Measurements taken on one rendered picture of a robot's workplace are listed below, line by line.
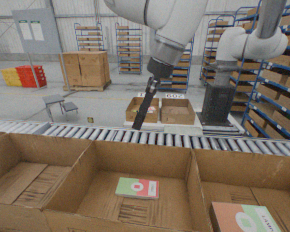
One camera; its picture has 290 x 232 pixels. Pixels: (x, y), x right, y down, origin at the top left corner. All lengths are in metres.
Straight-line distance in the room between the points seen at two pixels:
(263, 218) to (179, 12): 0.59
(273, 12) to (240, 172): 0.80
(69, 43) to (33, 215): 11.48
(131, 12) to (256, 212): 0.66
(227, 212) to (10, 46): 14.48
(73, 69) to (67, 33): 6.86
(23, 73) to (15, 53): 8.32
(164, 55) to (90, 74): 4.48
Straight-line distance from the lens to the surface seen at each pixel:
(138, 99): 1.69
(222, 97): 1.39
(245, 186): 0.79
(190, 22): 0.44
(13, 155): 0.93
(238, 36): 1.34
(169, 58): 0.44
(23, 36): 5.51
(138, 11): 0.47
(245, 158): 0.69
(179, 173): 0.70
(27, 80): 6.16
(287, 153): 1.40
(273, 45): 1.29
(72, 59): 5.04
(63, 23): 11.92
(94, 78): 4.84
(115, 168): 0.72
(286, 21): 2.63
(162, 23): 0.44
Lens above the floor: 1.41
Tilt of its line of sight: 27 degrees down
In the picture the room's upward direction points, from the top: straight up
